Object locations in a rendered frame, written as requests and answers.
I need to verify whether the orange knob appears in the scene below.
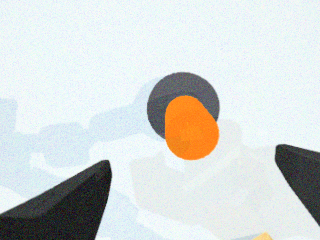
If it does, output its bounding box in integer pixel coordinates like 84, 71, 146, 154
165, 96, 220, 160

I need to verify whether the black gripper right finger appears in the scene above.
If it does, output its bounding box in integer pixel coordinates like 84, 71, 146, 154
274, 144, 320, 226

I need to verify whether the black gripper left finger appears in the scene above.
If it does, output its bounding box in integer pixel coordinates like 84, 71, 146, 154
0, 160, 113, 240

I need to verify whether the dark grey round pedestal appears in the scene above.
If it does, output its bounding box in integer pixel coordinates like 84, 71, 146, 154
147, 71, 221, 140

